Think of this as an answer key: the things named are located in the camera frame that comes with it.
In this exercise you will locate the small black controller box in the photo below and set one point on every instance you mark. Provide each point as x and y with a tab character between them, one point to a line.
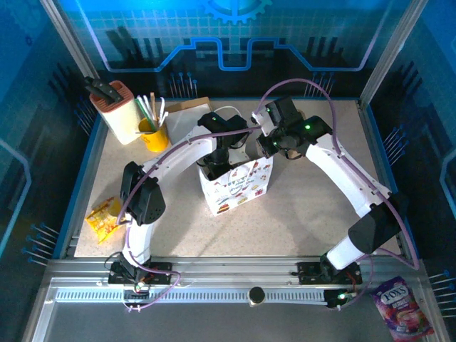
336	298
141	288

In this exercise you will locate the aluminium frame post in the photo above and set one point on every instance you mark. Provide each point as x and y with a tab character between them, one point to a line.
67	39
392	50

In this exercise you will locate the black round knob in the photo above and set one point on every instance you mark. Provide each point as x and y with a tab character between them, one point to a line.
256	294

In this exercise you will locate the green wrapped straw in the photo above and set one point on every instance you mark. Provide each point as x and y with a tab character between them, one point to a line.
146	114

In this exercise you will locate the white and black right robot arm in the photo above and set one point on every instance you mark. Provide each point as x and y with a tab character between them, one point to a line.
338	174

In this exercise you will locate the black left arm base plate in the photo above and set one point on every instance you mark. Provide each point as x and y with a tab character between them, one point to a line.
160	274

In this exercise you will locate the white printed paper gift bag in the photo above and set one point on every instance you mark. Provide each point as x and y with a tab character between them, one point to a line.
235	192

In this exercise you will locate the yellow mug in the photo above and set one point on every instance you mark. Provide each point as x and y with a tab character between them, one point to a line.
156	140

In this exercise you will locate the purple Fox's candy bag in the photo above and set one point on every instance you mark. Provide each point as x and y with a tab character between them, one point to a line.
399	306

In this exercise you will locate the white knife block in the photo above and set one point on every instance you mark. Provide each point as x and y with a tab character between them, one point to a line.
121	121

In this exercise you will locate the brown cardboard napkin box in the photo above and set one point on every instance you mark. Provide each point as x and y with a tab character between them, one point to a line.
185	105

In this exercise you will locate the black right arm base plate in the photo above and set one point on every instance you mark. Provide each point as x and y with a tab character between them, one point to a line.
310	274

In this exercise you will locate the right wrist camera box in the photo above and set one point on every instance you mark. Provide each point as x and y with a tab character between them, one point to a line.
263	123

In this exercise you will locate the yellow snack packet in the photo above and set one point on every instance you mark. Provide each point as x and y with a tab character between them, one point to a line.
103	221

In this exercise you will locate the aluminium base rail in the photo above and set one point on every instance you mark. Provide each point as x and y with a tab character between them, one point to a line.
231	270

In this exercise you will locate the wooden stirrer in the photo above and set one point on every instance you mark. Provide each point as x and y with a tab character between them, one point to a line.
152	103

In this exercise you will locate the white paper napkins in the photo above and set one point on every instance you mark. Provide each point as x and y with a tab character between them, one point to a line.
181	124

